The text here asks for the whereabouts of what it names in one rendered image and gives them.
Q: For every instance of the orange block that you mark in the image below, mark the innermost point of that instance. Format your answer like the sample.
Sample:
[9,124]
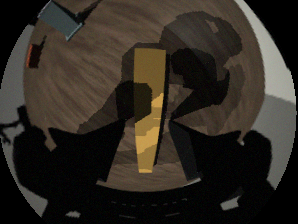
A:
[34,56]

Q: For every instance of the yellow bar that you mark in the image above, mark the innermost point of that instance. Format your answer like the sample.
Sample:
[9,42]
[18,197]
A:
[149,80]

